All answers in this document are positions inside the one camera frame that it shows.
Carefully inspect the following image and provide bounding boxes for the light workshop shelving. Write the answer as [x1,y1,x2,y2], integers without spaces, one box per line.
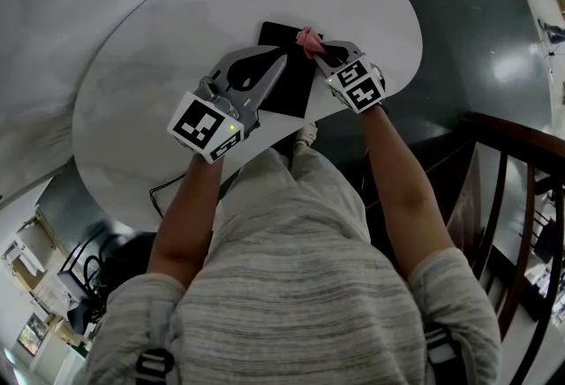
[1,206,59,319]

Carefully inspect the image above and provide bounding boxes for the small pink object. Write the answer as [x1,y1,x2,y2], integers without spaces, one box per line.
[295,26,326,60]

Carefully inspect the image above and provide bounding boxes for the black hanging cable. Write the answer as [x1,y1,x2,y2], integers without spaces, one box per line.
[148,172,188,220]

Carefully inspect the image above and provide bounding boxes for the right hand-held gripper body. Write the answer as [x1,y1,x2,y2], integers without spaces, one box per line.
[325,40,387,116]

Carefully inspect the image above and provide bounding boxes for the white shoe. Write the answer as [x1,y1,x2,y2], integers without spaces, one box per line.
[292,122,320,156]

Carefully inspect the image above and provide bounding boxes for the grey electronics box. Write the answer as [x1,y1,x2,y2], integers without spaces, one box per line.
[56,269,90,306]

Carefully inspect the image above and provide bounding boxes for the person's left forearm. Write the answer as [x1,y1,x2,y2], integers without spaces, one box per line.
[147,152,222,290]

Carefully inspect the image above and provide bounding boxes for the person's right forearm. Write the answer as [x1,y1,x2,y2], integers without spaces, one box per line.
[359,102,457,281]

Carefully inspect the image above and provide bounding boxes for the bundle of black cables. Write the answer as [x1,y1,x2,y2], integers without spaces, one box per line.
[82,253,112,301]

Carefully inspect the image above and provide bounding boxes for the framed picture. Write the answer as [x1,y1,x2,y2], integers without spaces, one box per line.
[16,311,51,356]

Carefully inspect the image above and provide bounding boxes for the grey striped t-shirt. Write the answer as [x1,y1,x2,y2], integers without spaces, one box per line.
[83,192,503,385]

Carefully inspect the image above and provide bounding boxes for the light beige trousers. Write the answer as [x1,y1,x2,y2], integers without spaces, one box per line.
[219,144,373,243]

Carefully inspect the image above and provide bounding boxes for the black device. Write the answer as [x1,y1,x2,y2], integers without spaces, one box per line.
[65,298,94,336]

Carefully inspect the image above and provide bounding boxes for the black square mat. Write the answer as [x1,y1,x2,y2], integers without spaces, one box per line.
[256,20,320,120]

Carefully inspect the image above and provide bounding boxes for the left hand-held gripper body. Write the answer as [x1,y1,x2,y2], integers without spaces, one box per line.
[166,44,290,165]

